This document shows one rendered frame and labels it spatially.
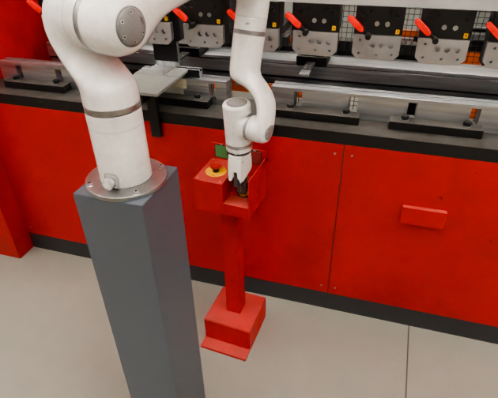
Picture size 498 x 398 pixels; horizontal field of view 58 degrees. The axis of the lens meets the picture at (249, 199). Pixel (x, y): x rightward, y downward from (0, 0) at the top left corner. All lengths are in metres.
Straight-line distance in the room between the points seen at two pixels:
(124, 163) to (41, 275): 1.54
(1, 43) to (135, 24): 1.56
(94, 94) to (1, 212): 1.58
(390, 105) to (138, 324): 1.09
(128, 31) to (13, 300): 1.75
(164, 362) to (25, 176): 1.30
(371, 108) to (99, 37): 1.06
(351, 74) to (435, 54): 0.43
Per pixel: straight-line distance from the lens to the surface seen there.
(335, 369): 1.93
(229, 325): 1.89
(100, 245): 1.17
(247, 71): 1.31
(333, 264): 1.94
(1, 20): 2.42
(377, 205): 1.73
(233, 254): 1.70
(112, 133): 1.00
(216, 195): 1.50
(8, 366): 2.16
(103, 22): 0.88
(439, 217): 1.73
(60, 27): 0.98
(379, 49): 1.60
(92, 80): 0.98
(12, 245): 2.61
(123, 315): 1.32
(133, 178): 1.05
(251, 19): 1.30
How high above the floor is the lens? 1.57
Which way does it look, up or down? 34 degrees down
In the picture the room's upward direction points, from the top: 1 degrees counter-clockwise
